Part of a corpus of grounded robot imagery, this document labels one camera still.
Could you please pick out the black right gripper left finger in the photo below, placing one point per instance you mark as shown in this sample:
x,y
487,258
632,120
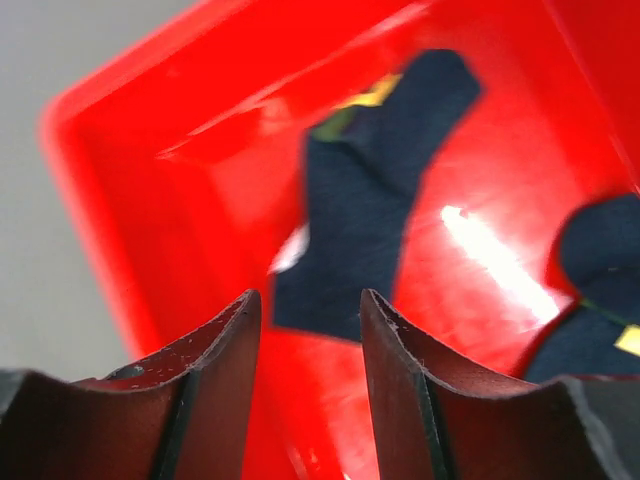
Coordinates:
x,y
180,413

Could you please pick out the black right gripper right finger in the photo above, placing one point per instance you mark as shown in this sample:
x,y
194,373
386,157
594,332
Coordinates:
x,y
437,414

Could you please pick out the navy sock with yellow tag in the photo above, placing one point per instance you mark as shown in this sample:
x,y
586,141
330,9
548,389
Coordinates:
x,y
599,255

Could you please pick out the red plastic bin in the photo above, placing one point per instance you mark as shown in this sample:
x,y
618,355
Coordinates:
x,y
181,164

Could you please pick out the navy sock upper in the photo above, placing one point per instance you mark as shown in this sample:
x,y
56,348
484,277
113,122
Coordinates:
x,y
363,172

